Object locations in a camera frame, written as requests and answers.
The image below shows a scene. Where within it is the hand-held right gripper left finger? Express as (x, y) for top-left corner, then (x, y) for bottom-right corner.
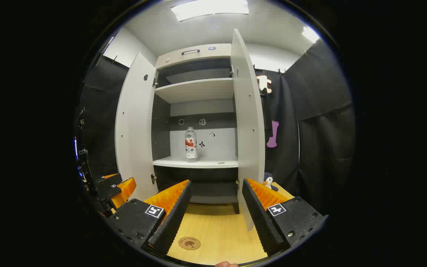
(104, 180), (193, 256)

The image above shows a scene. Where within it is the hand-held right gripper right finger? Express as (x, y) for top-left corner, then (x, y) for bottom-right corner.
(242, 178), (329, 257)

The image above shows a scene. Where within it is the round wooden coaster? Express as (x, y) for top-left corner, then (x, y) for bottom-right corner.
(178, 237), (201, 251)

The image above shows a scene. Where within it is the white cabinet door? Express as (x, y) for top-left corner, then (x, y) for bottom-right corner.
(115, 52), (159, 202)
(230, 29), (266, 231)

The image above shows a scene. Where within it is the clear bottle with red label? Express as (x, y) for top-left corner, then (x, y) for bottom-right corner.
(184, 127), (199, 163)

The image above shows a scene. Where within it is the white cabinet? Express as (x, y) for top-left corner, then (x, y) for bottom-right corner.
(151, 43), (241, 214)

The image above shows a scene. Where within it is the white cabinet drawer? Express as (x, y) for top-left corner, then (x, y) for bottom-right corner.
(156, 43), (232, 69)

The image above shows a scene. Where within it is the penguin plush toy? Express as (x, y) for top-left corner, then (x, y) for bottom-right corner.
(264, 172), (279, 192)

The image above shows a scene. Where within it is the black backdrop cloth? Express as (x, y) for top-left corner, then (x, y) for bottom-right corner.
(76, 39), (357, 215)

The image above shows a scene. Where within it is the small ceiling light panel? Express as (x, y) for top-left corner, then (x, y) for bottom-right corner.
(302, 25), (321, 44)

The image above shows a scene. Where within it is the large ceiling light panel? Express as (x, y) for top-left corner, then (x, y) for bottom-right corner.
(171, 0), (250, 22)

